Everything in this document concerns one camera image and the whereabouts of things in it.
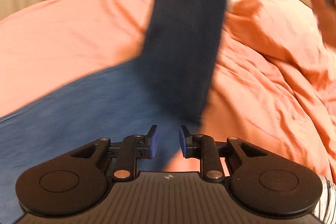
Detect blue denim jeans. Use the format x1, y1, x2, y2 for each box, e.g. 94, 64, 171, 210
1, 0, 227, 223

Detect grey striped clothing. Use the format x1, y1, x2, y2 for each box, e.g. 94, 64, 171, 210
313, 174, 336, 224

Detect orange crumpled duvet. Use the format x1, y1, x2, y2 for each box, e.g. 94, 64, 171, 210
201, 0, 335, 180

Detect orange bed sheet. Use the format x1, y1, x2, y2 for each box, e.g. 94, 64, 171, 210
1, 0, 155, 118

